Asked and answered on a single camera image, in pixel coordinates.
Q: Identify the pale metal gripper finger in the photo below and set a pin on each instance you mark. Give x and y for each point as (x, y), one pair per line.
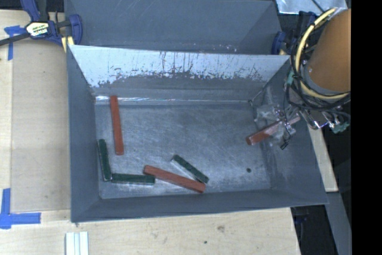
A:
(285, 130)
(268, 114)

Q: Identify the red-brown block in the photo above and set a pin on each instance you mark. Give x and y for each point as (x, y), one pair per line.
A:
(174, 179)
(259, 135)
(116, 125)

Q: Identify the grey metal bin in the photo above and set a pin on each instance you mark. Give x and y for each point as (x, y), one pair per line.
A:
(185, 134)

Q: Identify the dark green flat block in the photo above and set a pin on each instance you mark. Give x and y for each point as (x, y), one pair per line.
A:
(104, 159)
(132, 178)
(191, 169)

